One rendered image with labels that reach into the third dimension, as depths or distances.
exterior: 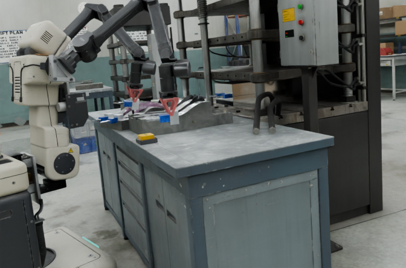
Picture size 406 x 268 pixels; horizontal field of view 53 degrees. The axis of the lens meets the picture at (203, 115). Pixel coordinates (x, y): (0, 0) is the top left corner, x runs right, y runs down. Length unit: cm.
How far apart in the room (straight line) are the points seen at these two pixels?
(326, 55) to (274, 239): 100
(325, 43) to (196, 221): 118
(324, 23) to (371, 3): 74
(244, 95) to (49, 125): 138
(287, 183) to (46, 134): 109
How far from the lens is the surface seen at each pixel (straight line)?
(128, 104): 214
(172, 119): 166
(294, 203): 174
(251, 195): 161
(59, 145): 201
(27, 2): 938
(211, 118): 213
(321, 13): 221
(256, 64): 239
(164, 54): 168
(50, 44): 199
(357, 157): 289
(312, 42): 218
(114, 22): 194
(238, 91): 281
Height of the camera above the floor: 118
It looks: 9 degrees down
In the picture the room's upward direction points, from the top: 5 degrees counter-clockwise
